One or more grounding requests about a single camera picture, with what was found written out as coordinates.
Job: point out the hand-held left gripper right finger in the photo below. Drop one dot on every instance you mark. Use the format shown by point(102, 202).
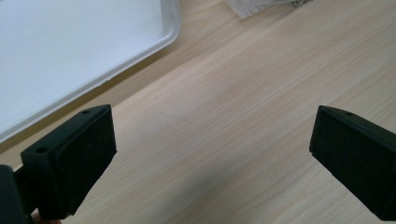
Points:
point(358, 158)

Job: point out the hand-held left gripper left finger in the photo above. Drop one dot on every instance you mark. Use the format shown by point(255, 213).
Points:
point(77, 161)

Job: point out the clear plastic bag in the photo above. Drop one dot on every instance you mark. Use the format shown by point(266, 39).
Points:
point(249, 7)

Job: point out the white plastic bin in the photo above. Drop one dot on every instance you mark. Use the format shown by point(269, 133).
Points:
point(77, 46)

